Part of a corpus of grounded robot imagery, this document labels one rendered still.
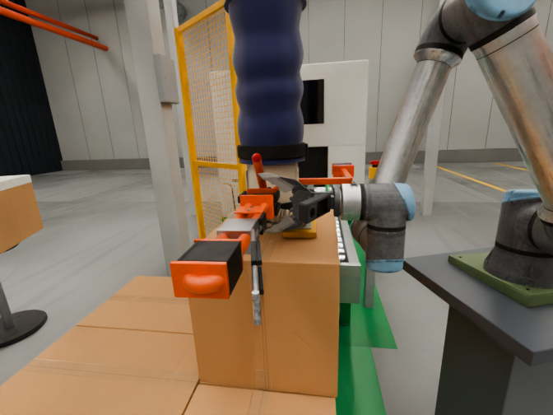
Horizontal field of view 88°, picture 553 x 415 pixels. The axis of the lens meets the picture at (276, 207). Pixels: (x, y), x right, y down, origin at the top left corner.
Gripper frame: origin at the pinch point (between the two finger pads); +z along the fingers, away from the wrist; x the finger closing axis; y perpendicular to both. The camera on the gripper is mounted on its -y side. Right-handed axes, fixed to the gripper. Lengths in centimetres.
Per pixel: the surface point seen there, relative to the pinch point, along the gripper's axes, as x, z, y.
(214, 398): -53, 14, -8
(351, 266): -47, -32, 61
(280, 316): -28.6, -5.1, -4.6
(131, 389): -53, 39, -8
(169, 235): -60, 100, 132
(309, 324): -30.4, -12.6, -5.0
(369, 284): -89, -52, 116
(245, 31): 44.0, 4.4, 18.7
